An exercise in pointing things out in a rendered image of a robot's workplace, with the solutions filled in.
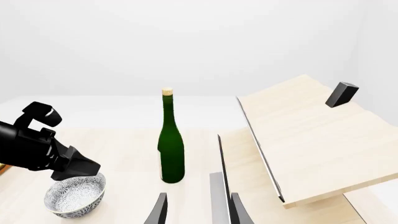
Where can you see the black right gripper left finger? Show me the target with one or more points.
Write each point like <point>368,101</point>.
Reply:
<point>159,210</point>

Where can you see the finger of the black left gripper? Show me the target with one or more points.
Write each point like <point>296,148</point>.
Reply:
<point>81,165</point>

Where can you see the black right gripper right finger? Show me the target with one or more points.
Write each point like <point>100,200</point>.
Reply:
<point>239,212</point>

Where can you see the blue-white patterned bowl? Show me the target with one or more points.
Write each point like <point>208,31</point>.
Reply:
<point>74,198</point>

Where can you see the pale wooden cabinet drawer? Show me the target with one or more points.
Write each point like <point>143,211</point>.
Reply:
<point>245,163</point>

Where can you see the pale wooden cabinet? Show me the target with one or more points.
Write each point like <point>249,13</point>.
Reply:
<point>311,140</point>

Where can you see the black plate on stalk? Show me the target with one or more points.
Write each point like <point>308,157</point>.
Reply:
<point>51,116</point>

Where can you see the green wine bottle with cork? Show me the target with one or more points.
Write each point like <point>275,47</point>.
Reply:
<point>171,151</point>

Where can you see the dark grey block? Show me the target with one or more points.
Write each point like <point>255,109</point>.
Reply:
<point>341,94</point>

